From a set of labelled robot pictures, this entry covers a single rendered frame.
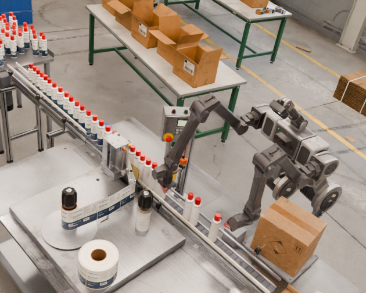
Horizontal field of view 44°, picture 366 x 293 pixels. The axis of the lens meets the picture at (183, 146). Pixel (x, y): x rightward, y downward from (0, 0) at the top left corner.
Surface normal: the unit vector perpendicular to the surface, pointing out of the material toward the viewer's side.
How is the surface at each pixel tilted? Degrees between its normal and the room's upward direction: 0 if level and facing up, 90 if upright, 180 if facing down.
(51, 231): 0
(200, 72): 90
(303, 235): 0
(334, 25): 90
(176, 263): 0
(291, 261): 90
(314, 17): 90
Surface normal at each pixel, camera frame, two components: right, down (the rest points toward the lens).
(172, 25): 0.54, 0.35
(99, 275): 0.24, 0.61
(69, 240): 0.15, -0.79
